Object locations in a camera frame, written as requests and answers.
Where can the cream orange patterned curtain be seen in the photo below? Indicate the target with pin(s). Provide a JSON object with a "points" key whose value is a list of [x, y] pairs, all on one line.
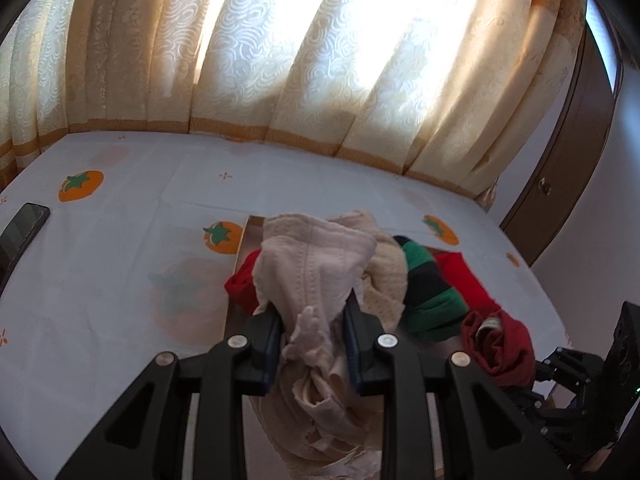
{"points": [[300, 60]]}

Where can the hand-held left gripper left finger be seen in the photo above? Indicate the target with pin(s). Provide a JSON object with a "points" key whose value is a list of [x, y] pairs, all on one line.
{"points": [[274, 355]]}

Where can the dark red grey-band underwear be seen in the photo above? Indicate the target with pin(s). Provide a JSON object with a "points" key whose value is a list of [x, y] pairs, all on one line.
{"points": [[505, 355]]}

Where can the cream dotted underwear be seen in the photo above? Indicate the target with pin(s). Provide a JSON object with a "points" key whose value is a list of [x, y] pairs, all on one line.
{"points": [[385, 280]]}

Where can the round door knob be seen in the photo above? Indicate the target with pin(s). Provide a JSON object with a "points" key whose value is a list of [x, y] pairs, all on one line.
{"points": [[545, 187]]}

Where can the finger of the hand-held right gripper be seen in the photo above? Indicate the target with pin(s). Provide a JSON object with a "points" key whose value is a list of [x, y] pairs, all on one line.
{"points": [[560, 420], [565, 367]]}

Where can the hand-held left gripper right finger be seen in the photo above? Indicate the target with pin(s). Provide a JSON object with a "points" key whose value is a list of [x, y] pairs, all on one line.
{"points": [[352, 355]]}

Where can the shallow cardboard tray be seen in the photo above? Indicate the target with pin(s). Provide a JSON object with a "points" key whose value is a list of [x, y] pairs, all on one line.
{"points": [[241, 247]]}

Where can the white orange-print tablecloth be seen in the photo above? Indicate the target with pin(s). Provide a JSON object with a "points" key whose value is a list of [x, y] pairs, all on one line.
{"points": [[125, 240]]}

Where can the green black striped underwear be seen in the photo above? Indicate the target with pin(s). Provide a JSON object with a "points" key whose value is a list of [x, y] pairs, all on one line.
{"points": [[430, 290]]}

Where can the beige seamed underwear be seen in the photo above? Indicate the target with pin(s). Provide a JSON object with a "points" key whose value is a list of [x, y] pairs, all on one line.
{"points": [[310, 270]]}

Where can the curtain tassel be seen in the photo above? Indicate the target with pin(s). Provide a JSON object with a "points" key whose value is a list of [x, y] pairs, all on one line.
{"points": [[487, 195]]}

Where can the brown wooden door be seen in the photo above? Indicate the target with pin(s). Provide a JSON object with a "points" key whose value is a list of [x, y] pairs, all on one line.
{"points": [[575, 160]]}

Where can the black smartphone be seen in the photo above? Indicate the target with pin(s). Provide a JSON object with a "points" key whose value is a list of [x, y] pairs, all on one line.
{"points": [[22, 230]]}

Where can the frosted transom window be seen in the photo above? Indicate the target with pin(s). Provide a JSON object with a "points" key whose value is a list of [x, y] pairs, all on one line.
{"points": [[605, 45]]}

